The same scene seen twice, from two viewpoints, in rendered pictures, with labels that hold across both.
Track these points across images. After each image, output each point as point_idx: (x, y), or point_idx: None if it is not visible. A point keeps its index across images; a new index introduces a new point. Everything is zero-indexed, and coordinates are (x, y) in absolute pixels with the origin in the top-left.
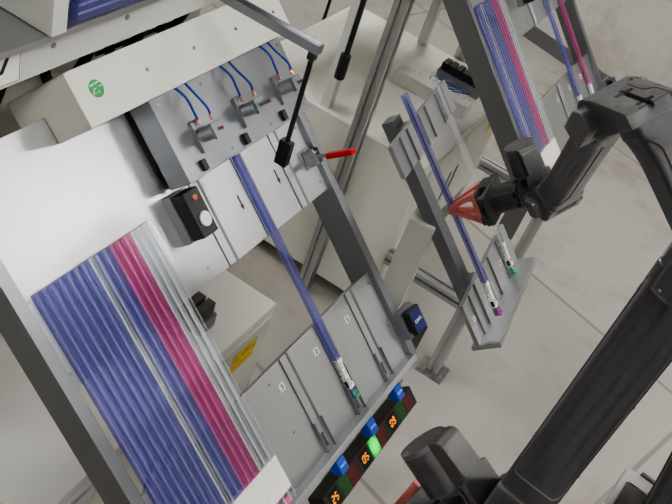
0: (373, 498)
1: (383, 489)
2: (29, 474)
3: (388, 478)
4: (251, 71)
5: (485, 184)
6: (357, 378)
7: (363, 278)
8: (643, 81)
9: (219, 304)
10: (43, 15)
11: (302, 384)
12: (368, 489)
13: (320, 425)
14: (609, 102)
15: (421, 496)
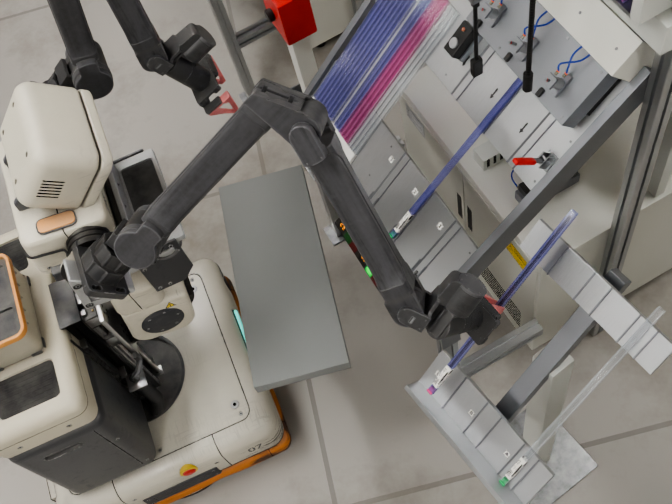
0: (463, 472)
1: (469, 487)
2: (428, 84)
3: (479, 498)
4: (564, 49)
5: (483, 302)
6: (404, 241)
7: (472, 246)
8: (288, 106)
9: (547, 222)
10: None
11: (394, 178)
12: (473, 473)
13: (374, 201)
14: (290, 90)
15: (212, 79)
